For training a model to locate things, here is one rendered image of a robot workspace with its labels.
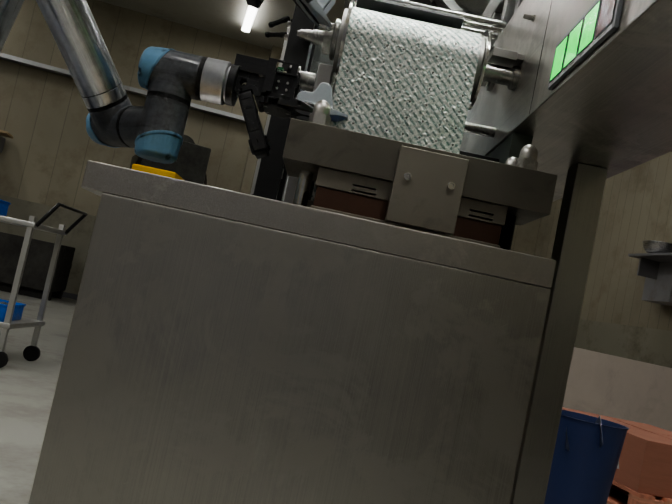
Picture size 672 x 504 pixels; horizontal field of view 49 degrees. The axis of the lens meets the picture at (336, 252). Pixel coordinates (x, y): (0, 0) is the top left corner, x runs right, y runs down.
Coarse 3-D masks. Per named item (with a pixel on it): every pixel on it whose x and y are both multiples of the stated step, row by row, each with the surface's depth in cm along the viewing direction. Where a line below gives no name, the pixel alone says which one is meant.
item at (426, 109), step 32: (352, 64) 129; (384, 64) 129; (352, 96) 129; (384, 96) 129; (416, 96) 129; (448, 96) 129; (352, 128) 128; (384, 128) 129; (416, 128) 129; (448, 128) 129
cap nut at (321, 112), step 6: (318, 102) 111; (324, 102) 111; (318, 108) 111; (324, 108) 111; (330, 108) 112; (312, 114) 111; (318, 114) 111; (324, 114) 111; (312, 120) 111; (318, 120) 110; (324, 120) 111; (330, 120) 112
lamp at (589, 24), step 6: (594, 12) 92; (588, 18) 95; (594, 18) 92; (588, 24) 94; (594, 24) 91; (588, 30) 93; (582, 36) 96; (588, 36) 93; (582, 42) 95; (588, 42) 92; (582, 48) 94
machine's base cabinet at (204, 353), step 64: (128, 256) 101; (192, 256) 101; (256, 256) 101; (320, 256) 101; (384, 256) 101; (128, 320) 100; (192, 320) 100; (256, 320) 100; (320, 320) 101; (384, 320) 101; (448, 320) 101; (512, 320) 101; (64, 384) 99; (128, 384) 100; (192, 384) 100; (256, 384) 100; (320, 384) 100; (384, 384) 100; (448, 384) 100; (512, 384) 100; (64, 448) 99; (128, 448) 99; (192, 448) 99; (256, 448) 99; (320, 448) 99; (384, 448) 100; (448, 448) 100; (512, 448) 100
